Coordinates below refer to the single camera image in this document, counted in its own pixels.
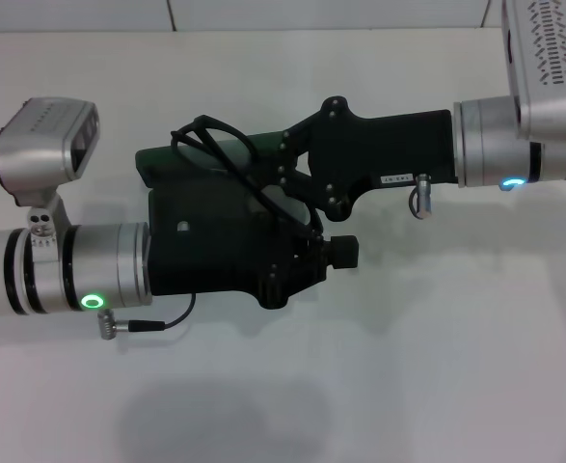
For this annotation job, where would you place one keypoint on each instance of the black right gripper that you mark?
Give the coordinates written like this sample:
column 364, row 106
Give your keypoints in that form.
column 388, row 149

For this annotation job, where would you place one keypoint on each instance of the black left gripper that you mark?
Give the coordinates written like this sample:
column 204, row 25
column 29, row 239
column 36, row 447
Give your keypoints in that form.
column 205, row 260

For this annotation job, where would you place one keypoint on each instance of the black glasses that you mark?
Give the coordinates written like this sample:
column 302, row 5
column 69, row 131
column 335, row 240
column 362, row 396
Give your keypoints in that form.
column 215, row 123

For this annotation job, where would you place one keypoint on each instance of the green glasses case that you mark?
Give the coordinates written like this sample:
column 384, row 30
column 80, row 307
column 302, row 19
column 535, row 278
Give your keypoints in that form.
column 176, row 159

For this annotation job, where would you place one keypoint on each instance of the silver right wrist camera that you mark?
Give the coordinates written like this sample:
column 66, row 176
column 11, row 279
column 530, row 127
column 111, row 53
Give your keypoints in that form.
column 552, row 62

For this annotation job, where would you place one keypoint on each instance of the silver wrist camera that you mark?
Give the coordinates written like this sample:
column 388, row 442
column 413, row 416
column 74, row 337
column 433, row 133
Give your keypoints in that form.
column 36, row 144
column 552, row 62

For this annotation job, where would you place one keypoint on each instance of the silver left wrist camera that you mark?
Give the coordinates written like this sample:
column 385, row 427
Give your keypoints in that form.
column 36, row 144

